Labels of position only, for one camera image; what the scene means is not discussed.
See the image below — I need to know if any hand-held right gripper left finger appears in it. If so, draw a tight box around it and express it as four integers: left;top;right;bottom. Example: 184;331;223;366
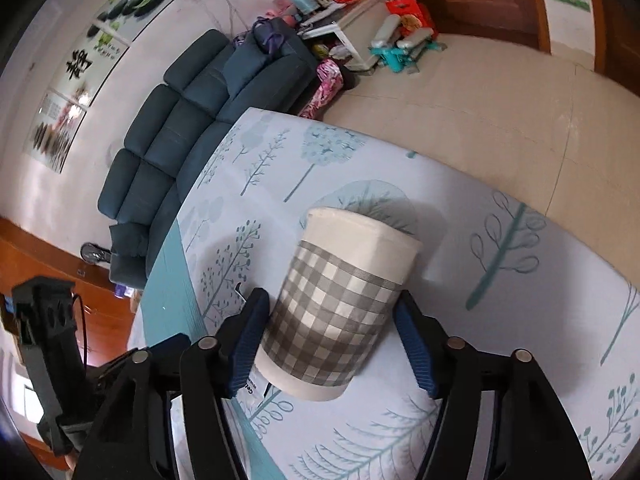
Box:
72;287;272;480

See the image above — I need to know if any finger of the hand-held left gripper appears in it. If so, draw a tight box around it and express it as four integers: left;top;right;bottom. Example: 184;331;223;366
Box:
84;332;192;391

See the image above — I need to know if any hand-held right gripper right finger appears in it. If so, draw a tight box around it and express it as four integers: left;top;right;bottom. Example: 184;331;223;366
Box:
392;291;593;480

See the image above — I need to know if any grey checked cylindrical container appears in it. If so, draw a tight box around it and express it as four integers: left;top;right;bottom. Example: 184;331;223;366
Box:
253;206;423;403

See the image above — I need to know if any black standing fan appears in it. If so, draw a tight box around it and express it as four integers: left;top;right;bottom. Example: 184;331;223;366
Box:
80;241;110;267

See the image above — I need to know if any dark blue cushion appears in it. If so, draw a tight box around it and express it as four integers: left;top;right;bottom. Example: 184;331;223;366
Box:
223;45;273;91
109;222;151;261

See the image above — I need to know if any table with tree tablecloth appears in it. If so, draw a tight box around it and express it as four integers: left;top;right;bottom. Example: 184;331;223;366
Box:
127;106;640;480

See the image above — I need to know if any dark blue sofa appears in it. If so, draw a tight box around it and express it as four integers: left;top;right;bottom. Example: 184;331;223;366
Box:
97;29;321;286

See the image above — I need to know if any pink floral bag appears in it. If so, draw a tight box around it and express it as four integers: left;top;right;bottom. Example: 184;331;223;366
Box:
298;58;346;121

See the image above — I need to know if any teal stepper machine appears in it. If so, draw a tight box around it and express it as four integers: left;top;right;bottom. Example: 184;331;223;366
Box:
369;14;447;73

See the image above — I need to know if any purple bag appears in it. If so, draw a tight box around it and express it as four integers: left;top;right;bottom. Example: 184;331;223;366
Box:
235;16;291;53

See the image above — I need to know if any red gift bag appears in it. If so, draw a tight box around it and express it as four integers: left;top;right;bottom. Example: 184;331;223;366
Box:
385;0;438;41

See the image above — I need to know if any white side table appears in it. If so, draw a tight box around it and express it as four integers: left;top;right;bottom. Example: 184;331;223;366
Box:
300;0;396;71

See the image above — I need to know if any calligraphy wall picture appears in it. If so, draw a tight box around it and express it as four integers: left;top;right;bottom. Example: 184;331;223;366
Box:
52;22;132;108

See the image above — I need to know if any green stones wall picture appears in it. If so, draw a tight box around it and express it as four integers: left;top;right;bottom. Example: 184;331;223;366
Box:
97;0;180;43

